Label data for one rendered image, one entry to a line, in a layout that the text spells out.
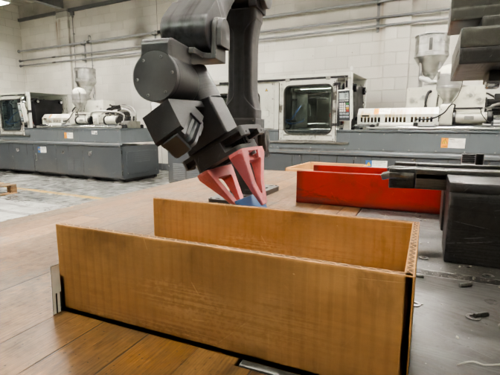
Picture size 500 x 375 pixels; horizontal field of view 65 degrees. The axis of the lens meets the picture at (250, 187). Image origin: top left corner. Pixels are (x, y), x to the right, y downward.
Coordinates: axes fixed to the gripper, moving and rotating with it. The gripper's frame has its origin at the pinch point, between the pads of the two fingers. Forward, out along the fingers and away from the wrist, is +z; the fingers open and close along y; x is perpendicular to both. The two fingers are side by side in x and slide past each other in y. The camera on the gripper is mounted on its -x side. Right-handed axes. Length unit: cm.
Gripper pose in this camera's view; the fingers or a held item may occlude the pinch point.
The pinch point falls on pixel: (251, 203)
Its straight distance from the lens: 52.1
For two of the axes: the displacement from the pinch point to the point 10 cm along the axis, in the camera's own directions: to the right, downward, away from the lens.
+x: 4.3, -1.6, 8.9
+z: 4.5, 8.9, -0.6
